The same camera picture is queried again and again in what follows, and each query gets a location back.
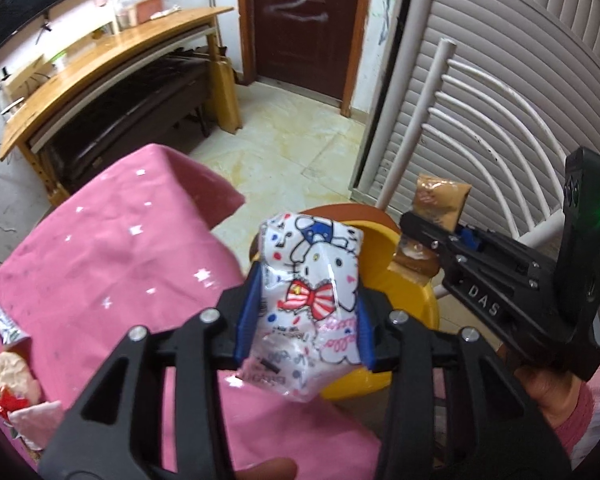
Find silver foil wrapper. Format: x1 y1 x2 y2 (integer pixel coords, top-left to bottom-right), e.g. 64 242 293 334
0 304 31 348

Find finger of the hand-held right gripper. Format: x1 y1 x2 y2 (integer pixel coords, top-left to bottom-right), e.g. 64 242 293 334
454 225 557 277
399 211 543 293

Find white louvred panel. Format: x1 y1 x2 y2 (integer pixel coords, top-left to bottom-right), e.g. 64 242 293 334
350 0 600 211

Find white chair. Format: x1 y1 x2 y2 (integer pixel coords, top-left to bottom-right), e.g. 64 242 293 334
377 39 581 261

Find cartoon cat snack packet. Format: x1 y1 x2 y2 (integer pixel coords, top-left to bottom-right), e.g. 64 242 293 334
235 208 366 403

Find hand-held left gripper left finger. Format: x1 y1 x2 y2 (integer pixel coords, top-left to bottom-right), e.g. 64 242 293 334
37 262 266 480

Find person's left hand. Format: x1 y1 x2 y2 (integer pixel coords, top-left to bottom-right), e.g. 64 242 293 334
229 457 299 480

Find pink white wrapper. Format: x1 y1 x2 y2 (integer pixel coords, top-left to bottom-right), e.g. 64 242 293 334
7 400 63 451

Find brown snack packet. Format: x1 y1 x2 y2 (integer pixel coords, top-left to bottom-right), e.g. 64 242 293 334
395 174 471 281

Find person's right forearm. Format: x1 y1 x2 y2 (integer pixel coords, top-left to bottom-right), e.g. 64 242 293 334
552 385 600 463

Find dark red door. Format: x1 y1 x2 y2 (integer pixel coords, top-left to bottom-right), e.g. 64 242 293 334
237 0 376 118

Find pink star tablecloth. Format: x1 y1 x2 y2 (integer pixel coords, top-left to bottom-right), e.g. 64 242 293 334
0 143 386 480

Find cardboard box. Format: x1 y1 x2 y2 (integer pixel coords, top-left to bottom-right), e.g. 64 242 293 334
2 57 46 98

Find wooden desk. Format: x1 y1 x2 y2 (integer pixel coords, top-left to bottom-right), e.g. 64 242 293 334
0 6 241 208

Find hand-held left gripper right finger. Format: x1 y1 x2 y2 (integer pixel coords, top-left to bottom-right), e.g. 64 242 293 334
352 285 573 480

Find person's right hand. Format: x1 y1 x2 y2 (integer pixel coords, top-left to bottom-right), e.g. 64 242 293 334
516 364 582 433

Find yellow plastic bin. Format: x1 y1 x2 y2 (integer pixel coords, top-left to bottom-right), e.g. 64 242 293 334
250 202 441 401

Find dark brown bench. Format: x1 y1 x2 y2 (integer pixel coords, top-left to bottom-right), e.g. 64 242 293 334
45 47 228 196

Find pink box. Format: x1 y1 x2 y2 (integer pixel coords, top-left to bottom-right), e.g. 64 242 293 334
135 0 163 23

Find rice cracker packet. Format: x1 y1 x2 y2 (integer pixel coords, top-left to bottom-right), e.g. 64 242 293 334
0 351 43 406

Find clear plastic container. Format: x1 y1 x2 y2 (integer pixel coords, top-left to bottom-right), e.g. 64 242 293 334
112 0 141 31

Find red wrapper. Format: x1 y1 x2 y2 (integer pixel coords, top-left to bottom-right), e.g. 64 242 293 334
0 390 26 418

